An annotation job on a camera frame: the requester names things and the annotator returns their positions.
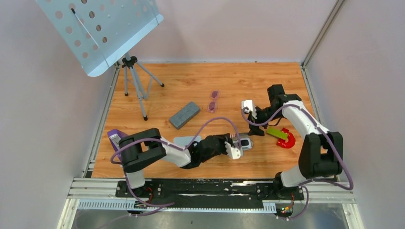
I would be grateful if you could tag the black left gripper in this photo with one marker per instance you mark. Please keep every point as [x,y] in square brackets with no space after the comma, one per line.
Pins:
[222,138]

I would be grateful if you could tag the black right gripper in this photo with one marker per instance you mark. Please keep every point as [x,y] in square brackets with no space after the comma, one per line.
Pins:
[255,130]

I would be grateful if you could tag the flag print glasses case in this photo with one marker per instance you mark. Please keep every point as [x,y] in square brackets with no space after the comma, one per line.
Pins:
[235,139]

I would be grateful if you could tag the white frame black sunglasses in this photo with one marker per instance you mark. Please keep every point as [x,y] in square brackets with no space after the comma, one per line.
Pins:
[247,144]

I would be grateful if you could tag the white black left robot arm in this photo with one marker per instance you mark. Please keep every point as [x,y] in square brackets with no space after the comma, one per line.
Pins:
[142,149]

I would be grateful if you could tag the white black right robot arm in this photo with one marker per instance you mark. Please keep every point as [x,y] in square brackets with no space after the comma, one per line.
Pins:
[322,150]

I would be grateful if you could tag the pink transparent sunglasses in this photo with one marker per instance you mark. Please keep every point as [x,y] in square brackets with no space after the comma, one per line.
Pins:
[213,103]

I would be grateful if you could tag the green toy brick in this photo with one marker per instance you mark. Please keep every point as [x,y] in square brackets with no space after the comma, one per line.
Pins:
[277,133]

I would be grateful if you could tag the left light blue cloth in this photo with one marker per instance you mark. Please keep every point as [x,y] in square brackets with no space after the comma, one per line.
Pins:
[185,140]

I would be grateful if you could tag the red toy arch block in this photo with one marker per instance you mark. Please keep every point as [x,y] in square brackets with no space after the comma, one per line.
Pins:
[289,142]

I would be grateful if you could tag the grey-green glasses case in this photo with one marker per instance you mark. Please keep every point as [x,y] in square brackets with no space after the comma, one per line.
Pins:
[184,115]

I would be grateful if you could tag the purple glasses case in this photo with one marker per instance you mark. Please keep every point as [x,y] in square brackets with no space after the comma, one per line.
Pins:
[115,136]

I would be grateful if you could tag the perforated metal music stand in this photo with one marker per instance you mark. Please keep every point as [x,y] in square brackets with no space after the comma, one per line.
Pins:
[101,33]

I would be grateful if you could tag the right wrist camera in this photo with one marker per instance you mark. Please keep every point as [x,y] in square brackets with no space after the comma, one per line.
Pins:
[249,107]

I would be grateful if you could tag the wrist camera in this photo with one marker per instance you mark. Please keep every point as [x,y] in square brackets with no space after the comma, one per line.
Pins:
[249,107]
[233,151]

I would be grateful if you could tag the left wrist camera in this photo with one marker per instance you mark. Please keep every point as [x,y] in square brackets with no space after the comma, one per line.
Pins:
[233,151]

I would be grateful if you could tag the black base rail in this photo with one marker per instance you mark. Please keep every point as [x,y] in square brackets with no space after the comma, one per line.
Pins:
[202,195]

